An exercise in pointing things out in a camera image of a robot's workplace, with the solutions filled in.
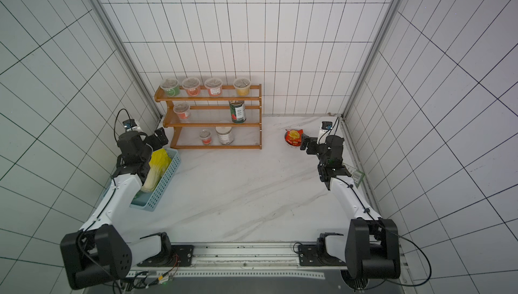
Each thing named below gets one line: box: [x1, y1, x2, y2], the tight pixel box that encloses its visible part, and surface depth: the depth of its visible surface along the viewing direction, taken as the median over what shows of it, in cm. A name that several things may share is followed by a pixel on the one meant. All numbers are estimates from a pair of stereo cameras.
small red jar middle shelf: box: [172, 101, 191, 120], surface depth 97 cm
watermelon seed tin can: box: [228, 99, 247, 125], surface depth 92 cm
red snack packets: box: [284, 129, 304, 147], surface depth 105 cm
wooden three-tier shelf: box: [153, 83, 263, 150], surface depth 99 cm
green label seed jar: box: [159, 78, 181, 98], surface depth 89 cm
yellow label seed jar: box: [232, 78, 252, 97], surface depth 88 cm
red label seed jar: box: [204, 77, 224, 98], surface depth 88 cm
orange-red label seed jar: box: [181, 76, 201, 97], surface depth 89 cm
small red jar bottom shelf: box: [199, 129, 213, 145], surface depth 105 cm
